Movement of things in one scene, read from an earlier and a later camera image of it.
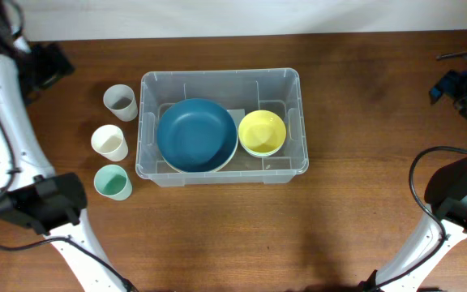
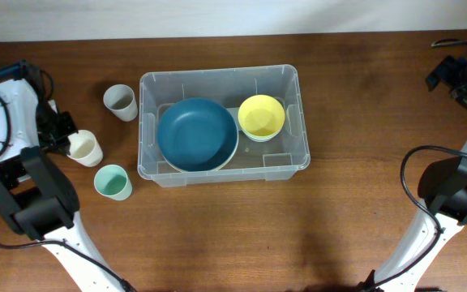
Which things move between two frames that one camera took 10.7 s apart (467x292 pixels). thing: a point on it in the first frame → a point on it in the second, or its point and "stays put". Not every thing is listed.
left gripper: (52, 69) → (55, 143)
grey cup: (121, 100) stays put
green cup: (112, 181) stays put
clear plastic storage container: (277, 90) stays put
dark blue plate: (196, 135) stays put
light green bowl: (259, 154) → (260, 139)
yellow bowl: (261, 133) → (261, 115)
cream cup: (108, 140) → (84, 148)
